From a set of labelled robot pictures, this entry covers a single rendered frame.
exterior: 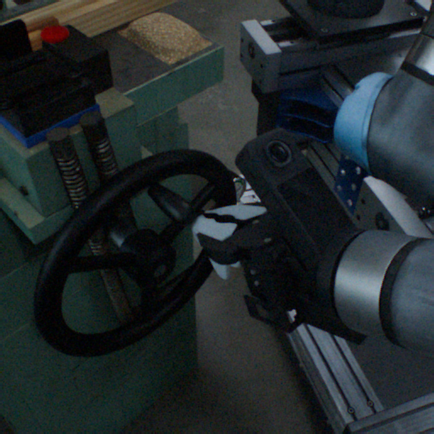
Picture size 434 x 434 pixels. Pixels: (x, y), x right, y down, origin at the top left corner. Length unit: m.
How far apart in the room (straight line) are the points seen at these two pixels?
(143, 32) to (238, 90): 1.53
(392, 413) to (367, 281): 0.88
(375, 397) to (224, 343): 0.46
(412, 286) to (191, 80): 0.55
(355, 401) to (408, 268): 0.89
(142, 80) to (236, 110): 1.48
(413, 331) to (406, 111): 0.16
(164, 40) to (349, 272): 0.53
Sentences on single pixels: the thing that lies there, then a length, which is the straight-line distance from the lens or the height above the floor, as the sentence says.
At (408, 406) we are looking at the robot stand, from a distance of 1.25.
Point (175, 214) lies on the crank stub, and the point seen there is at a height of 0.93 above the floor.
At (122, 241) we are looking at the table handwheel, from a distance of 0.65.
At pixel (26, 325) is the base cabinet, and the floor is 0.59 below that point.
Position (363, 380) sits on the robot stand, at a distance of 1.25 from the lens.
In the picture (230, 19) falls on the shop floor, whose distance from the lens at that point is 2.87.
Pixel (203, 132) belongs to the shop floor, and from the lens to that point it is 2.11.
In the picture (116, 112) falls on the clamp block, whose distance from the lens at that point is 0.61.
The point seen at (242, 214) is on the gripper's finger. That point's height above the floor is 0.94.
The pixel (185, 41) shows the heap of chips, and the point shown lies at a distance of 0.82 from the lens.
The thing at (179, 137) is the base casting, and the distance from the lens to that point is 0.85.
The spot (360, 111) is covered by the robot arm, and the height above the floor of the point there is 1.06.
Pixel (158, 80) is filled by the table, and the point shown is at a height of 0.90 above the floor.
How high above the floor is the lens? 1.32
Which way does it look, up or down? 47 degrees down
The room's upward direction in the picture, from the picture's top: straight up
